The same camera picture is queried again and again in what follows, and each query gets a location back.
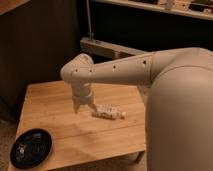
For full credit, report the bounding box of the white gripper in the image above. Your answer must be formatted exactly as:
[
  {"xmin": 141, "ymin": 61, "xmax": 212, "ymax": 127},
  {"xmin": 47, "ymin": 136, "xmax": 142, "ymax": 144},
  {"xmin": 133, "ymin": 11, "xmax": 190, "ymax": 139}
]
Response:
[{"xmin": 72, "ymin": 92, "xmax": 97, "ymax": 114}]

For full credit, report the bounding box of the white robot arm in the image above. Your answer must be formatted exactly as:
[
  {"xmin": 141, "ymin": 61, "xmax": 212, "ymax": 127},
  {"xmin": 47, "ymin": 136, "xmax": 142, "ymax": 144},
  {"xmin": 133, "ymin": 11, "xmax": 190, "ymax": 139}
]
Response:
[{"xmin": 60, "ymin": 47, "xmax": 213, "ymax": 171}]

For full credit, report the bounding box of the black ceramic bowl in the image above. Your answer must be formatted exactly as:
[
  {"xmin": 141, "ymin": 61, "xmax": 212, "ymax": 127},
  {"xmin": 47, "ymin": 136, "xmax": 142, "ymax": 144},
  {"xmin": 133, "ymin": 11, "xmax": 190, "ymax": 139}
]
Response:
[{"xmin": 10, "ymin": 128, "xmax": 53, "ymax": 170}]

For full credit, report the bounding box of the wooden table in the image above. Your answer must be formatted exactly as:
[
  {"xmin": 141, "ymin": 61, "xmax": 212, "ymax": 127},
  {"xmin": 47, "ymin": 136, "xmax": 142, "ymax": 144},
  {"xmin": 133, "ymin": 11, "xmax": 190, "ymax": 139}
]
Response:
[{"xmin": 17, "ymin": 81, "xmax": 146, "ymax": 171}]

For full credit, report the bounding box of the long wooden beam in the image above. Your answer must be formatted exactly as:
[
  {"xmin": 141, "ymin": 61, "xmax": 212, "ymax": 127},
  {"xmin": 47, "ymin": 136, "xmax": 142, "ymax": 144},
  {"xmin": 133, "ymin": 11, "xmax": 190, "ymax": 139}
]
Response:
[{"xmin": 80, "ymin": 37, "xmax": 144, "ymax": 59}]

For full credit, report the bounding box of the metal pole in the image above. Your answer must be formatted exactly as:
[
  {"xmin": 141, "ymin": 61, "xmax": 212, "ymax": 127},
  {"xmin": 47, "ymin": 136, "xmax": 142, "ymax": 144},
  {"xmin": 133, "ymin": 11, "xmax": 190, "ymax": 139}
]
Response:
[{"xmin": 86, "ymin": 0, "xmax": 94, "ymax": 41}]

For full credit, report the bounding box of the wooden shelf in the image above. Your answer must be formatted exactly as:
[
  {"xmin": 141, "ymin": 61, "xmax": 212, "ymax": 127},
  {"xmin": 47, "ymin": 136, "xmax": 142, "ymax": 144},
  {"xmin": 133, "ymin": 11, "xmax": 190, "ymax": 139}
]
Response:
[{"xmin": 92, "ymin": 0, "xmax": 213, "ymax": 21}]

